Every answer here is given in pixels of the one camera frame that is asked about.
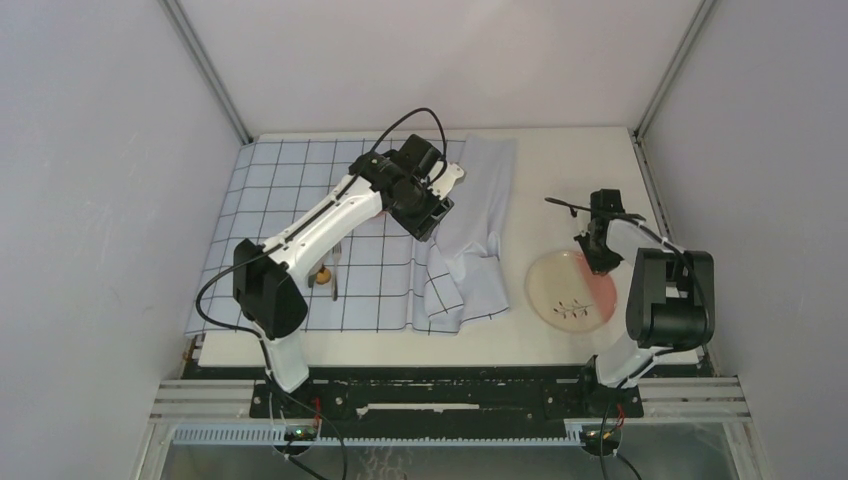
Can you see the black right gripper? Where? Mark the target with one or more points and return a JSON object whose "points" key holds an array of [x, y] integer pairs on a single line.
{"points": [[598, 266]]}

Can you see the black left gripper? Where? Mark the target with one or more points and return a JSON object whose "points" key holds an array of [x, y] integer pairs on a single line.
{"points": [[423, 225]]}

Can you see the cream pink branch plate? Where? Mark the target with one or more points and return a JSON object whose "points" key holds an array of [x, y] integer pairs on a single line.
{"points": [[565, 293]]}

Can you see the white checked tablecloth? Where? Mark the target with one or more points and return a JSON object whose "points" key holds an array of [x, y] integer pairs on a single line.
{"points": [[388, 281]]}

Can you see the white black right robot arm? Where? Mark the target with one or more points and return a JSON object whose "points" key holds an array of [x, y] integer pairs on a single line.
{"points": [[671, 301]]}

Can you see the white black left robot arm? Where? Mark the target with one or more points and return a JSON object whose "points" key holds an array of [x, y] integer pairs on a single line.
{"points": [[269, 278]]}

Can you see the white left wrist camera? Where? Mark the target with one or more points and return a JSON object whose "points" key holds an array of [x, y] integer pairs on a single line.
{"points": [[443, 177]]}

